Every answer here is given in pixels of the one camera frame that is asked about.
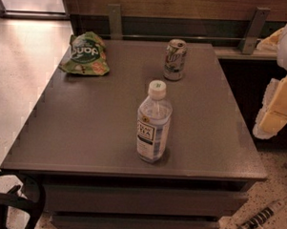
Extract green rice chip bag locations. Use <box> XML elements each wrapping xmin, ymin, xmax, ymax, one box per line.
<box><xmin>59</xmin><ymin>31</ymin><xmax>110</xmax><ymax>76</ymax></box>

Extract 7up soda can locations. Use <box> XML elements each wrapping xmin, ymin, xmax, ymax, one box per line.
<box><xmin>163</xmin><ymin>38</ymin><xmax>187</xmax><ymax>81</ymax></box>

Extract black chair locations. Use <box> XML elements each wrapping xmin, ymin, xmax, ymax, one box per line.
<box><xmin>0</xmin><ymin>171</ymin><xmax>46</xmax><ymax>229</ymax></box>

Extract right metal wall bracket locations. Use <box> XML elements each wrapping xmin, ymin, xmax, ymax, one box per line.
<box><xmin>238</xmin><ymin>7</ymin><xmax>270</xmax><ymax>55</ymax></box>

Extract clear blue plastic bottle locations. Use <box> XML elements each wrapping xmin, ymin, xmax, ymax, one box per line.
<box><xmin>136</xmin><ymin>80</ymin><xmax>173</xmax><ymax>162</ymax></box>

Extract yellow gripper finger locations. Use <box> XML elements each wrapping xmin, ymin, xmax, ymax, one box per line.
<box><xmin>256</xmin><ymin>28</ymin><xmax>283</xmax><ymax>52</ymax></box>
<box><xmin>253</xmin><ymin>78</ymin><xmax>287</xmax><ymax>140</ymax></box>

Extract metal wall bracket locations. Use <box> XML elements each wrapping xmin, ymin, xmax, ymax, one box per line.
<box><xmin>107</xmin><ymin>4</ymin><xmax>123</xmax><ymax>40</ymax></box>
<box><xmin>238</xmin><ymin>7</ymin><xmax>270</xmax><ymax>55</ymax></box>

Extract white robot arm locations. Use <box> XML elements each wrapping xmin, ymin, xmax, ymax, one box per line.
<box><xmin>253</xmin><ymin>24</ymin><xmax>287</xmax><ymax>140</ymax></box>

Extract left metal wall bracket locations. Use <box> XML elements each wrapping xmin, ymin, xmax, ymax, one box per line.
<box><xmin>107</xmin><ymin>4</ymin><xmax>123</xmax><ymax>40</ymax></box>

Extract white power strip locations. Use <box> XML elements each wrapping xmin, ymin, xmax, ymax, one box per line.
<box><xmin>236</xmin><ymin>199</ymin><xmax>287</xmax><ymax>229</ymax></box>

